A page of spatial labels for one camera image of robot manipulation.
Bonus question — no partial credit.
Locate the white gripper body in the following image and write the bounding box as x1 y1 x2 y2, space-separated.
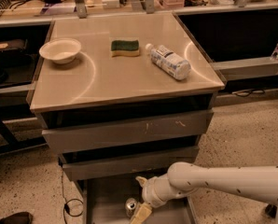
142 175 189 208

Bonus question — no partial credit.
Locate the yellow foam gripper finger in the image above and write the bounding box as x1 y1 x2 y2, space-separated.
135 176 147 188
130 203 152 224

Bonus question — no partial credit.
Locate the silver 7up soda can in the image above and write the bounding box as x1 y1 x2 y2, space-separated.
125 198 138 217

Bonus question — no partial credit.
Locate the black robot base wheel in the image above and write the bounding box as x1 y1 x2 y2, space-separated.
265 204 277 218

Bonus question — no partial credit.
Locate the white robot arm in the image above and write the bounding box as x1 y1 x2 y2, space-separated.
130 162 278 224

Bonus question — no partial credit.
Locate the grey middle drawer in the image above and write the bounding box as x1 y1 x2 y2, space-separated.
63 146 199 181

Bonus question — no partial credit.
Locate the grey open bottom drawer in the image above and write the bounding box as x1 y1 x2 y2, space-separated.
83 173 198 224

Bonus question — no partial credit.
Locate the grey top drawer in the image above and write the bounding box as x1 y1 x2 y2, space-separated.
42 110 214 154

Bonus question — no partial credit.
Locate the grey drawer cabinet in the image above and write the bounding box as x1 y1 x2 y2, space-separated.
25 11 227 224

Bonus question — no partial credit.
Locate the clear plastic water bottle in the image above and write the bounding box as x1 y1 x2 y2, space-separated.
146 43 191 81

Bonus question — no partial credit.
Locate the dark shoe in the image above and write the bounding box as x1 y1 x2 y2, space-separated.
0 212 33 224

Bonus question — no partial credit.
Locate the green and yellow sponge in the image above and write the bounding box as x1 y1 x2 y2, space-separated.
111 40 140 57

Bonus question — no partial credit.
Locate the white paper bowl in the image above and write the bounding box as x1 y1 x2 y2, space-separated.
39 38 81 64

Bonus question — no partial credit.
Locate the black floor cable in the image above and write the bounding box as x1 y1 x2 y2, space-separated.
60 168 84 224

